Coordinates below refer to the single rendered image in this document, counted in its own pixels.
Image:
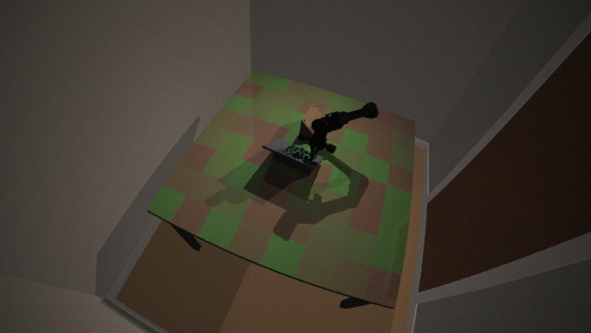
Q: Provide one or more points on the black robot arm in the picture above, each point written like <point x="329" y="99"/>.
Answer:
<point x="337" y="120"/>

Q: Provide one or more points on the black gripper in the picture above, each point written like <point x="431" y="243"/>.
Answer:
<point x="330" y="147"/>

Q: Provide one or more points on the grey switch panel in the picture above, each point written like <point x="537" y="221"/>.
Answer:
<point x="293" y="156"/>

